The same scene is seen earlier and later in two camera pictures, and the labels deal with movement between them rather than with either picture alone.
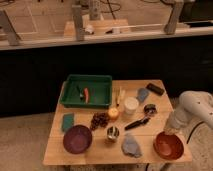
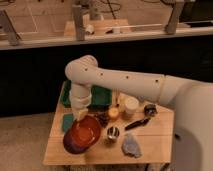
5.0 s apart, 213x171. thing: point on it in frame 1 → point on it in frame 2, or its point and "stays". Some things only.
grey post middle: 77,14 stays
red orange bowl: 168,146 → 86,131
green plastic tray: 87,91 stays
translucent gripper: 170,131 → 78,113
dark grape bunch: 99,119 stays
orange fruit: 113,112 stays
